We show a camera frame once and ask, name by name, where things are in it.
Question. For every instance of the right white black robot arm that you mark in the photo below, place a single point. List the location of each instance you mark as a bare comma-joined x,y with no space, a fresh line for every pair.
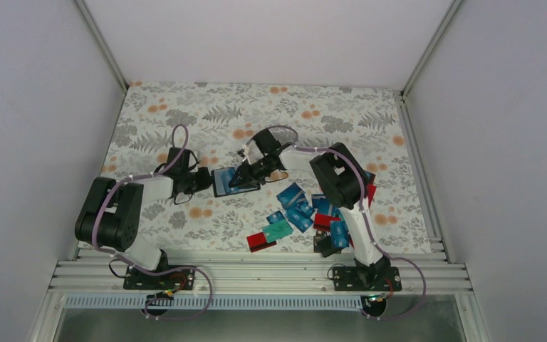
341,179

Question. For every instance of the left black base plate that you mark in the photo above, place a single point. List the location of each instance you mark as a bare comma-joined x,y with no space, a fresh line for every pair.
179,280

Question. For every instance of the red card middle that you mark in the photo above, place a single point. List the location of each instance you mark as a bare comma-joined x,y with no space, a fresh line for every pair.
321,222

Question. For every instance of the red card far right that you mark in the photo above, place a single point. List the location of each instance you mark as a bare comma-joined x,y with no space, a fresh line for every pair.
371,190

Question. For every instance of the red card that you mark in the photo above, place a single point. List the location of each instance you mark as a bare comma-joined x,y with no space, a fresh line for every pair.
258,242
321,222
371,190

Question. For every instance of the blue card centre pile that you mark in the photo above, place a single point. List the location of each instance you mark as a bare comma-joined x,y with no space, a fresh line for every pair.
322,205

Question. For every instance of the blue VIP card lower right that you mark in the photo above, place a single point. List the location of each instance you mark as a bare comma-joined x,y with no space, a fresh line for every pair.
339,234

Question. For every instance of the blue VIP card with chip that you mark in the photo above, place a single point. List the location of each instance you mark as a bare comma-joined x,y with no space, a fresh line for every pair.
222,178

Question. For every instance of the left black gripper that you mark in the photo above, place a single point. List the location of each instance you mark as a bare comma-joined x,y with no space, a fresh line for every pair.
206,181

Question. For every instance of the black card bottom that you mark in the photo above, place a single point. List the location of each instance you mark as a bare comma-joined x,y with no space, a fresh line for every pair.
325,247

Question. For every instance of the aluminium front rail frame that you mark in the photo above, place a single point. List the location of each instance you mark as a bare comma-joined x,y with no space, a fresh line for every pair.
264,273

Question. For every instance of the blue striped card upper left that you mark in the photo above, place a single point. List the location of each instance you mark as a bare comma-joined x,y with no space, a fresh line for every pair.
291,196

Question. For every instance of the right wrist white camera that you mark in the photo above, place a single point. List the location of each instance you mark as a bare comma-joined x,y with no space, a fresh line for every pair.
245,154

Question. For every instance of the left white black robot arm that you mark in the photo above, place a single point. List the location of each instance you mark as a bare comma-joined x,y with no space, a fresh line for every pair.
109,219

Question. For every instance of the blue logo card with chip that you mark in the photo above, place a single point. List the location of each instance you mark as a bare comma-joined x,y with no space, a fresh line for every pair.
299,219

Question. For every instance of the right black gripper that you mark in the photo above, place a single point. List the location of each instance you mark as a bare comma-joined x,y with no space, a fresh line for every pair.
247,177

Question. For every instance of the green VIP card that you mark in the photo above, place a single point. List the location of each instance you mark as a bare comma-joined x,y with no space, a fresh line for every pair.
277,230

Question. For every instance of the floral patterned table mat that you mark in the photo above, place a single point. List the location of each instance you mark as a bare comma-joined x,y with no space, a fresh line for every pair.
218,122

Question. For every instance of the black leather card holder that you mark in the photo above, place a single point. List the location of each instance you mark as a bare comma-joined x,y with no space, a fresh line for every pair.
237,181

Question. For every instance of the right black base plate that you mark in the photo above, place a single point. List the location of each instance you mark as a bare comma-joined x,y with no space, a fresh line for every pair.
349,278

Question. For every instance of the grey slotted cable duct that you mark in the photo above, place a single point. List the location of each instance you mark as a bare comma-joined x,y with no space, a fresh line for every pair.
217,302

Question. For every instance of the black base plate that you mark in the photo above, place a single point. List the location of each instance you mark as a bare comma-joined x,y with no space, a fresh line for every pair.
179,280
349,278

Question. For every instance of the red card lower left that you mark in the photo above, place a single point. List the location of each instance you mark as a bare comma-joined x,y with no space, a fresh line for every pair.
258,242

